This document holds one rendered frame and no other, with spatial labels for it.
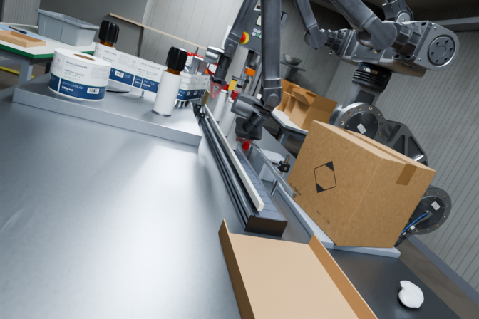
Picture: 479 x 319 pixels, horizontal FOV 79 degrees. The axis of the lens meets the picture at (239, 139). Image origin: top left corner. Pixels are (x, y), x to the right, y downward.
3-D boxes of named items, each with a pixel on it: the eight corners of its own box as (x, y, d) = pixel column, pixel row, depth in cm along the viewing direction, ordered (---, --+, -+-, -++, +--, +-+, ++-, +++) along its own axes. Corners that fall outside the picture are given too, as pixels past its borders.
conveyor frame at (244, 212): (189, 96, 223) (191, 90, 222) (203, 100, 227) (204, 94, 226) (244, 231, 73) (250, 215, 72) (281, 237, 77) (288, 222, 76)
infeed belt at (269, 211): (192, 95, 223) (193, 90, 222) (202, 98, 226) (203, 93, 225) (250, 228, 74) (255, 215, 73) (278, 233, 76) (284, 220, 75)
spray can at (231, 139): (222, 144, 119) (239, 97, 114) (234, 147, 121) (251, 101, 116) (225, 149, 115) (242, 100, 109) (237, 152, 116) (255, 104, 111)
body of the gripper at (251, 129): (234, 118, 104) (243, 107, 98) (259, 126, 108) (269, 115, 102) (234, 133, 101) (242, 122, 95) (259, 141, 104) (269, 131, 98)
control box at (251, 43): (241, 46, 158) (253, 11, 153) (269, 56, 154) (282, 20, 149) (234, 43, 148) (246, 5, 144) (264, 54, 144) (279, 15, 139)
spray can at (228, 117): (216, 132, 134) (230, 89, 128) (226, 134, 135) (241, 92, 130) (217, 135, 129) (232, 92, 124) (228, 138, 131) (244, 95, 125)
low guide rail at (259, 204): (203, 107, 170) (204, 103, 169) (204, 107, 170) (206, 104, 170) (257, 210, 72) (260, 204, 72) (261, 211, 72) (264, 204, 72)
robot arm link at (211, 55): (234, 45, 130) (234, 43, 138) (210, 36, 128) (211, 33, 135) (226, 70, 135) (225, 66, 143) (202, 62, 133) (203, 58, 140)
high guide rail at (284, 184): (217, 102, 171) (218, 99, 170) (219, 102, 171) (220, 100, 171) (291, 197, 73) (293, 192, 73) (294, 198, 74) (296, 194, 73)
